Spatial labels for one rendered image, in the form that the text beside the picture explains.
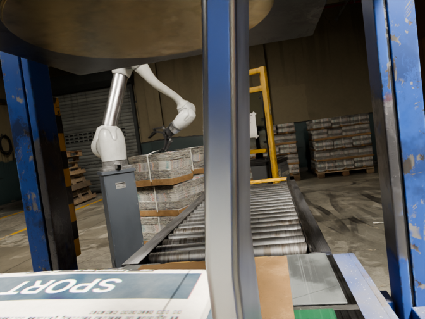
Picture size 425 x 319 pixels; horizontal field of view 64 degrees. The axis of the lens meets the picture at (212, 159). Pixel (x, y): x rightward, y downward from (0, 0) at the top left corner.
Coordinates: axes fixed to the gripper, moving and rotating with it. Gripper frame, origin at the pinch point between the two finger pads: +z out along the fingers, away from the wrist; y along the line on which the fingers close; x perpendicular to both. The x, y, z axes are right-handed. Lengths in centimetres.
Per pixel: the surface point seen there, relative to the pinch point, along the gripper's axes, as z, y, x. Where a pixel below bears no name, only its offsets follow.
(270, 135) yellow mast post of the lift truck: -33, 22, 159
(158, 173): -1.0, 23.5, -14.8
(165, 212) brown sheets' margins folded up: 14, 49, -10
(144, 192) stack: 21.9, 27.2, -10.1
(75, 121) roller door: 540, -393, 504
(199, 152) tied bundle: -4, 15, 48
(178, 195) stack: -1.4, 43.6, -7.4
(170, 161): -13.0, 21.7, -12.6
